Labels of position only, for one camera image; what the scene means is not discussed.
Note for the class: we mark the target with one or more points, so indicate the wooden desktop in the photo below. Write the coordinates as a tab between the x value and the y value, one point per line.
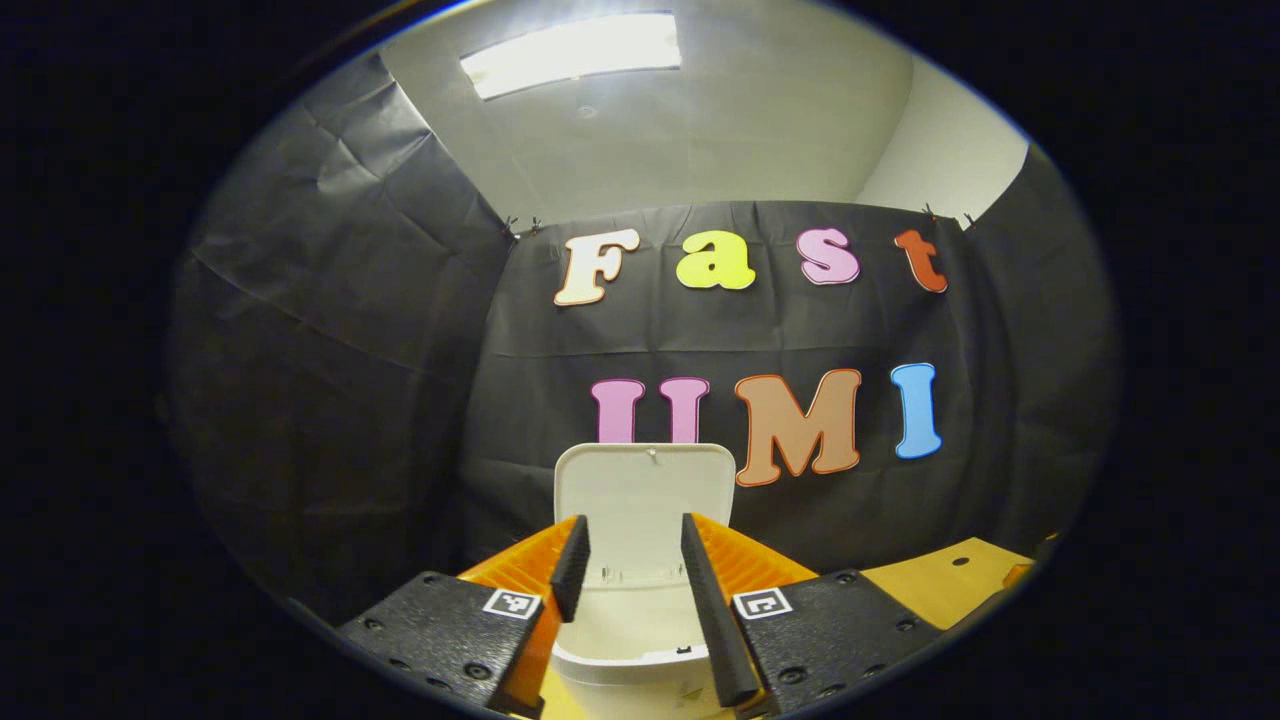
940	590

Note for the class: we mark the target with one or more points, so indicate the ceiling light panel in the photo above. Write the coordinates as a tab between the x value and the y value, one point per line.
570	55

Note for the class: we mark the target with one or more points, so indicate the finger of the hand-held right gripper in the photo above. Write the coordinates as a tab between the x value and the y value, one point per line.
1020	575

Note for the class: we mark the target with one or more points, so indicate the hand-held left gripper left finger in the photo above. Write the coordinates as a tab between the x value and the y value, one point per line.
572	570

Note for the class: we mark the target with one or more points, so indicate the black backdrop cloth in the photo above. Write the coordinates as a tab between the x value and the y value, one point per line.
400	400

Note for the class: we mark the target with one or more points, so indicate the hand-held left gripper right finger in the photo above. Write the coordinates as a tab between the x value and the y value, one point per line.
715	610

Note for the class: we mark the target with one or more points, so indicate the white desktop garbage bin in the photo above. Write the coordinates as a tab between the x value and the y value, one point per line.
640	500

